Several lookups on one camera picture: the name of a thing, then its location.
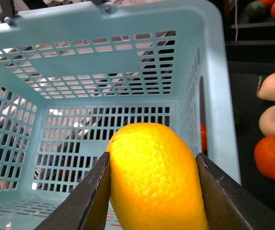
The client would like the light blue shopping basket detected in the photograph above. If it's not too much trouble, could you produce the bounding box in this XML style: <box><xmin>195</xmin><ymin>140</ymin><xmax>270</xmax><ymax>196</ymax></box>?
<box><xmin>0</xmin><ymin>0</ymin><xmax>241</xmax><ymax>230</ymax></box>

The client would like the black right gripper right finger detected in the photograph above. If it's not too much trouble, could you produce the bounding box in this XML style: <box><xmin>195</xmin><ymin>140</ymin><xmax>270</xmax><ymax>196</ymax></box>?
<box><xmin>196</xmin><ymin>153</ymin><xmax>275</xmax><ymax>230</ymax></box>

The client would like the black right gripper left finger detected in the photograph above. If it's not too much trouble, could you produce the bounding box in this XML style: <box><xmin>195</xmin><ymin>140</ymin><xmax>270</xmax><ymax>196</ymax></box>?
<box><xmin>36</xmin><ymin>152</ymin><xmax>111</xmax><ymax>230</ymax></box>

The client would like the far black display tray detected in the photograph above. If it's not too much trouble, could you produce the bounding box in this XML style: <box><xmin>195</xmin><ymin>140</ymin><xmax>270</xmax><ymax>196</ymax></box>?
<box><xmin>230</xmin><ymin>0</ymin><xmax>275</xmax><ymax>29</ymax></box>

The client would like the yellow lemon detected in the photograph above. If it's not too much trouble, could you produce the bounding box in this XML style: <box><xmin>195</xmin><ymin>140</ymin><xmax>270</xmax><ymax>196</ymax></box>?
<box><xmin>107</xmin><ymin>123</ymin><xmax>209</xmax><ymax>230</ymax></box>

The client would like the orange persimmon with leaf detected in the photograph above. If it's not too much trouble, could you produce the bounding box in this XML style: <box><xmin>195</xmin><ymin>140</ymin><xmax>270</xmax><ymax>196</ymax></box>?
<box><xmin>200</xmin><ymin>124</ymin><xmax>207</xmax><ymax>152</ymax></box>

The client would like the black fruit display tray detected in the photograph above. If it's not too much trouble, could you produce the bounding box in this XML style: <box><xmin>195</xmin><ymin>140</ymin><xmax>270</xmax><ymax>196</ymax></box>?
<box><xmin>226</xmin><ymin>40</ymin><xmax>275</xmax><ymax>216</ymax></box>

